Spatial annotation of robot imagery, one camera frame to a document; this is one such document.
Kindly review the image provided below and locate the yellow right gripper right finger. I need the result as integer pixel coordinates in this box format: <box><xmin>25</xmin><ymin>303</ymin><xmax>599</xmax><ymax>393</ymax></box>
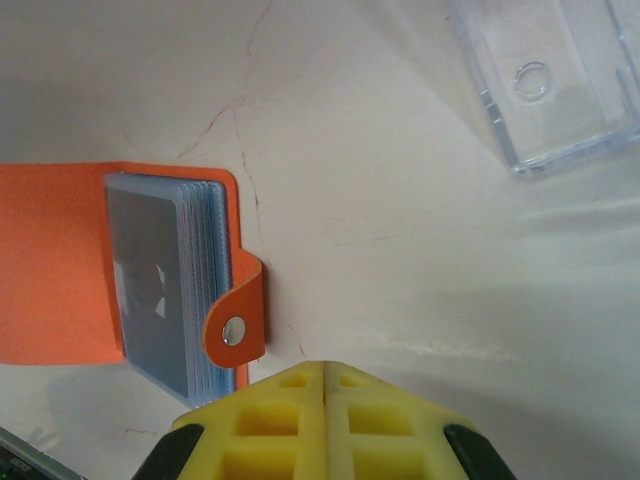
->
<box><xmin>324</xmin><ymin>360</ymin><xmax>520</xmax><ymax>480</ymax></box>

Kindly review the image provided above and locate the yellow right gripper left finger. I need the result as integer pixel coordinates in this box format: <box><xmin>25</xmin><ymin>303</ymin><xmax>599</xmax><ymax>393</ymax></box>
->
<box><xmin>132</xmin><ymin>359</ymin><xmax>328</xmax><ymax>480</ymax></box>

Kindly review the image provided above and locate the orange card holder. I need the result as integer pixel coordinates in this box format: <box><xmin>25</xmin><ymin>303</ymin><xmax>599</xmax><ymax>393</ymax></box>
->
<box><xmin>0</xmin><ymin>160</ymin><xmax>269</xmax><ymax>409</ymax></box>

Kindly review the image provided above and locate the clear acrylic card stand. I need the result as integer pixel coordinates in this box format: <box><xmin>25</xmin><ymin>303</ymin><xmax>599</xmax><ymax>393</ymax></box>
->
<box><xmin>444</xmin><ymin>0</ymin><xmax>640</xmax><ymax>181</ymax></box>

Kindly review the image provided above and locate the long aluminium mounting rail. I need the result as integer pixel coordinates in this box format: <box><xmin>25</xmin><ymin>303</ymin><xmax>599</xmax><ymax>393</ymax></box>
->
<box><xmin>0</xmin><ymin>424</ymin><xmax>77</xmax><ymax>480</ymax></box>

